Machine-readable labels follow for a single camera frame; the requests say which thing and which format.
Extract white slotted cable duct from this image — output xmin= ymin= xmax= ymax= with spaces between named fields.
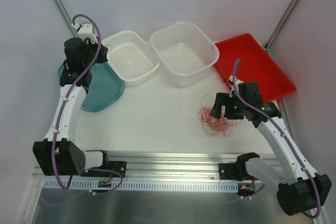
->
xmin=41 ymin=179 xmax=240 ymax=193

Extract right aluminium frame post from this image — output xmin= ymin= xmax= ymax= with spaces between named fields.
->
xmin=264 ymin=0 xmax=300 ymax=53

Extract teal transparent plastic tub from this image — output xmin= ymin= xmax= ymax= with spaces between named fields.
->
xmin=58 ymin=61 xmax=125 ymax=113

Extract white perforated plastic basket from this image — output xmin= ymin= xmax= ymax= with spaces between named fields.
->
xmin=102 ymin=30 xmax=160 ymax=86

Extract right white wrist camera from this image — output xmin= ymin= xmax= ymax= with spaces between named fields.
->
xmin=228 ymin=75 xmax=243 ymax=89

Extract white plastic tub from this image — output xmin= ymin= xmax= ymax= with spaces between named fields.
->
xmin=150 ymin=22 xmax=219 ymax=87

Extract left aluminium frame post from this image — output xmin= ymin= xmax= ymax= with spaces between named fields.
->
xmin=52 ymin=0 xmax=78 ymax=37

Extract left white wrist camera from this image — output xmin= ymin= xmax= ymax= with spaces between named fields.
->
xmin=72 ymin=23 xmax=98 ymax=44

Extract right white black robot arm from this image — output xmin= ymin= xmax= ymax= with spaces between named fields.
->
xmin=210 ymin=82 xmax=332 ymax=219

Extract red plastic tray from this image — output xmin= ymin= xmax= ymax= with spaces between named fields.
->
xmin=214 ymin=34 xmax=297 ymax=102

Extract purple cable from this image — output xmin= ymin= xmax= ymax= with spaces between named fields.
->
xmin=51 ymin=14 xmax=102 ymax=190
xmin=233 ymin=59 xmax=322 ymax=218

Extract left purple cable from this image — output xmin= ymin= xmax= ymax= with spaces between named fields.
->
xmin=51 ymin=14 xmax=102 ymax=190

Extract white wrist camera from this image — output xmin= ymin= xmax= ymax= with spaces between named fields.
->
xmin=72 ymin=23 xmax=98 ymax=44
xmin=228 ymin=75 xmax=243 ymax=89

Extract aluminium frame post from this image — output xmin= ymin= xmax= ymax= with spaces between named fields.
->
xmin=264 ymin=0 xmax=300 ymax=53
xmin=52 ymin=0 xmax=78 ymax=37

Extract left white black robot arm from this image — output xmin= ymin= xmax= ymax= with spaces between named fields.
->
xmin=33 ymin=38 xmax=110 ymax=176

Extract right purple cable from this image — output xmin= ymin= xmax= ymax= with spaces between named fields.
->
xmin=233 ymin=59 xmax=322 ymax=218

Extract aluminium mounting rail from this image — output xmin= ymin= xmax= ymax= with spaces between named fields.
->
xmin=34 ymin=150 xmax=279 ymax=180

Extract orange thin wires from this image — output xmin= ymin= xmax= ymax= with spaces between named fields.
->
xmin=197 ymin=93 xmax=238 ymax=137

